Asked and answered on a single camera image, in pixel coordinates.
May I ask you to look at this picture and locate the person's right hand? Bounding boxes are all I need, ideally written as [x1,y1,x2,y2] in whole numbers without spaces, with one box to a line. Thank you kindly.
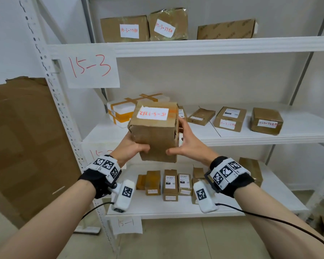
[166,117,220,166]

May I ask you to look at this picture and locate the person's left hand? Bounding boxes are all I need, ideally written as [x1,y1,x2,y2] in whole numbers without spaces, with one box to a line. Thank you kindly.
[110,131,150,167]

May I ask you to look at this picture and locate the brown cardboard box white label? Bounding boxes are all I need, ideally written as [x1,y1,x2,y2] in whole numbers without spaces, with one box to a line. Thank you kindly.
[127,101,180,163]

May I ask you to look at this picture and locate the person's right forearm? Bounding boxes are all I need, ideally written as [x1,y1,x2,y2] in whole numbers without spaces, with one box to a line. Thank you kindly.
[233,183,324,259]

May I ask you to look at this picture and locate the person's left forearm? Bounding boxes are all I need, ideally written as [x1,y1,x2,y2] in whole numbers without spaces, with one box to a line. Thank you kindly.
[0,179,96,259]

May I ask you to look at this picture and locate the open flap small box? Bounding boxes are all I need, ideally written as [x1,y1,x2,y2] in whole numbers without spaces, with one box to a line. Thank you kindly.
[192,167,206,179]

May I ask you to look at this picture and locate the tiny plain brown box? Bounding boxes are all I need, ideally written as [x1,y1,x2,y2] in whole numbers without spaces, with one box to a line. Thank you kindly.
[136,174,147,191]

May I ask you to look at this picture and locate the tall cardboard box barcode label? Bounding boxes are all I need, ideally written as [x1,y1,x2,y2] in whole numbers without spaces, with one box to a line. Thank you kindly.
[163,169,179,202]

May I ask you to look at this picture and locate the brown taped upright box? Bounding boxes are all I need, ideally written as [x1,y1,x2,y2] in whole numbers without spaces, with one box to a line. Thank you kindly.
[145,170,161,196]

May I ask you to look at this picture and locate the short cardboard box barcode label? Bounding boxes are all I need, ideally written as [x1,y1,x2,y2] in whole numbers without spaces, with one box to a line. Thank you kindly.
[178,174,193,197]

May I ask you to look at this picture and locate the small narrow cardboard box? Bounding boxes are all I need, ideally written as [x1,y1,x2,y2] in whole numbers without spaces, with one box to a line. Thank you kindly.
[177,106,188,122]

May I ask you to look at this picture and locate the small flat cardboard box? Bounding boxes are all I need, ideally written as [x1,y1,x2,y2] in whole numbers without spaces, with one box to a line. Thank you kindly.
[187,107,216,126]

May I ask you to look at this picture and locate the white foam box orange tape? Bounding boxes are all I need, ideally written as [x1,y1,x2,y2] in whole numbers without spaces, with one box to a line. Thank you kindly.
[107,93,171,129]

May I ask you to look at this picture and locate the partly hidden paper shelf sign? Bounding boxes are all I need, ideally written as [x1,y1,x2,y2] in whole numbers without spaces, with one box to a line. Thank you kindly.
[81,142,127,171]

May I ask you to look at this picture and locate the black marker wristband left wrist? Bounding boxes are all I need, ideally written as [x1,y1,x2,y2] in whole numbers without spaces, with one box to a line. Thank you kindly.
[78,155,122,199]

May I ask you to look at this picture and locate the black marker wristband wrist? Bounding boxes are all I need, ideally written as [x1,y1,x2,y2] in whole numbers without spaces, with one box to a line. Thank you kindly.
[205,156,256,199]
[78,155,122,199]

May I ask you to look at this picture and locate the black marker wristband right wrist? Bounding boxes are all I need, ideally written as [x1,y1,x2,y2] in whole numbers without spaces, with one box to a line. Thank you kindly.
[205,156,256,199]

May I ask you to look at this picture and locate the cardboard box two white labels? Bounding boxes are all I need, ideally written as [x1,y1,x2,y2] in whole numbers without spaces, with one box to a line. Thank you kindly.
[213,106,247,133]

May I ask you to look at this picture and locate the small white paper shelf sign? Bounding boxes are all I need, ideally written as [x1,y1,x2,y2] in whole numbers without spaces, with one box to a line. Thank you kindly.
[111,216,143,235]

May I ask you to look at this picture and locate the plain tall cardboard box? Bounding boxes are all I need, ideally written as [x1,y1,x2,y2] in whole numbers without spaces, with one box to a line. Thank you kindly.
[239,157,264,188]

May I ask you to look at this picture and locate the large white paper shelf sign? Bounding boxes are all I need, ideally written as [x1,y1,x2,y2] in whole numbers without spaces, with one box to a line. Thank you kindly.
[59,49,120,89]

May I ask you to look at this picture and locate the taped brown box handwritten label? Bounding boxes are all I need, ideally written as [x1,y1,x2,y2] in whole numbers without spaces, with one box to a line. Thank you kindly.
[250,107,284,136]

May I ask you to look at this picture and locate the large brown cardboard sheet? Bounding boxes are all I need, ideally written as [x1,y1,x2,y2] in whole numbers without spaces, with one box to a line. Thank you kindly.
[0,76,82,222]

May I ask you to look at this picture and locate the white metal shelving rack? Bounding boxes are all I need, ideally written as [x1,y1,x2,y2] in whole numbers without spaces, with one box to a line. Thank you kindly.
[17,0,324,252]

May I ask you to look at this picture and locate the wide cardboard box handwritten label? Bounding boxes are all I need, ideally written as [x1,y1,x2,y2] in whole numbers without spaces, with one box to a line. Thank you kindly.
[100,15,150,43]

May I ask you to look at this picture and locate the shiny taped cardboard box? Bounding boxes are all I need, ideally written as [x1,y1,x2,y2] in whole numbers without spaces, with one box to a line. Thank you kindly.
[147,8,189,41]

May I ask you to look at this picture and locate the flat printed cardboard box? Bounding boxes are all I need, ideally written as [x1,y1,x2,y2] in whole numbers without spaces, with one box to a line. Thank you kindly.
[197,19,257,40]

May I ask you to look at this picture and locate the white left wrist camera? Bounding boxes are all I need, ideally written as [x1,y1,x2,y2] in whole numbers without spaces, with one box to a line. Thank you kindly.
[111,180,136,213]

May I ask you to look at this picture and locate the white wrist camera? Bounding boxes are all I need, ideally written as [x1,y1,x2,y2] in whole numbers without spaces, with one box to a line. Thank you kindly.
[193,181,219,213]
[111,180,136,213]

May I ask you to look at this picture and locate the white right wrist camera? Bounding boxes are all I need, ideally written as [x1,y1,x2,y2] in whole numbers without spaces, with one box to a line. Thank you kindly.
[193,181,219,213]

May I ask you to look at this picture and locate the black left camera cable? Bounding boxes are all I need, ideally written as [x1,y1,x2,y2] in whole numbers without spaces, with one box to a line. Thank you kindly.
[81,201,115,220]

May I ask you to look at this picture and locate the black camera cable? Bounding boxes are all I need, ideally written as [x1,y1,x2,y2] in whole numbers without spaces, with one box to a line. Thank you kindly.
[215,203,324,254]
[81,201,115,220]

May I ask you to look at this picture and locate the black right camera cable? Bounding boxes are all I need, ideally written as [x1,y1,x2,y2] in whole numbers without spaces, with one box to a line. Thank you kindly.
[215,203,324,254]

